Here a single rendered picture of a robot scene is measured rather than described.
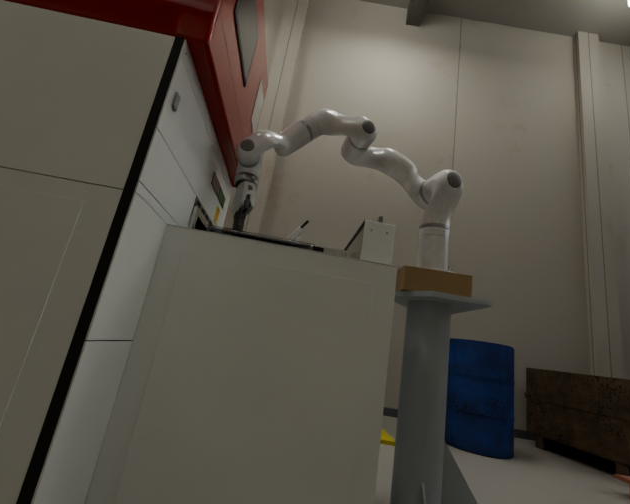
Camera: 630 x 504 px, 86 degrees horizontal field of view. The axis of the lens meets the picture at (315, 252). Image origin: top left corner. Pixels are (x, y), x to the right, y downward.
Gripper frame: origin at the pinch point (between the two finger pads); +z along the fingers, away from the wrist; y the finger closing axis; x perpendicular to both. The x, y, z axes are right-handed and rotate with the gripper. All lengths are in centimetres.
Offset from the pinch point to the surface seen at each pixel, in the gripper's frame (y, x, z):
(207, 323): -17.1, 8.6, 36.6
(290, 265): -27.4, -7.0, 19.7
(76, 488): -10, 26, 72
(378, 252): -34.8, -31.4, 10.8
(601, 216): 15, -451, -177
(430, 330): -23, -68, 27
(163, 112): -32.3, 32.0, -4.7
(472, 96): 84, -317, -342
